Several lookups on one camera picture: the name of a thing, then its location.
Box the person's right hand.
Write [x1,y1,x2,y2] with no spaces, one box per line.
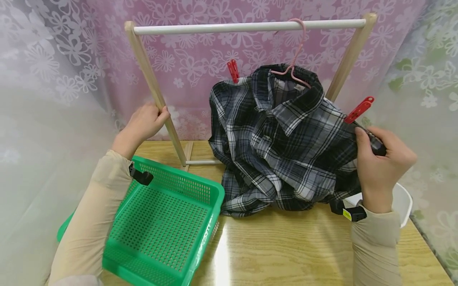
[354,126,419,214]

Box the person's left hand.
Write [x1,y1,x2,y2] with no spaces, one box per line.
[111,101,171,160]

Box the black white plaid shirt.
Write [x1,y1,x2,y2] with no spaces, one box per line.
[208,63,388,218]

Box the wooden clothes rack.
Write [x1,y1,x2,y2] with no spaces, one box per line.
[124,12,378,172]

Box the person's right forearm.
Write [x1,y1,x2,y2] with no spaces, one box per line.
[350,205,404,286]

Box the red clothes peg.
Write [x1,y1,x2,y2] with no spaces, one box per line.
[343,96,376,124]
[226,59,240,84]

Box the black wrist band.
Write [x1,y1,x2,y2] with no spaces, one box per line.
[128,162,154,186]
[329,198,368,222]

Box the white plastic container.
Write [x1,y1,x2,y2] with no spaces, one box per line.
[343,182,413,229]

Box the green plastic basket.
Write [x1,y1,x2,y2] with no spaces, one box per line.
[56,155,225,286]

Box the pink clothes hanger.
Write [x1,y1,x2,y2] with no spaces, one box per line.
[270,17,312,89]

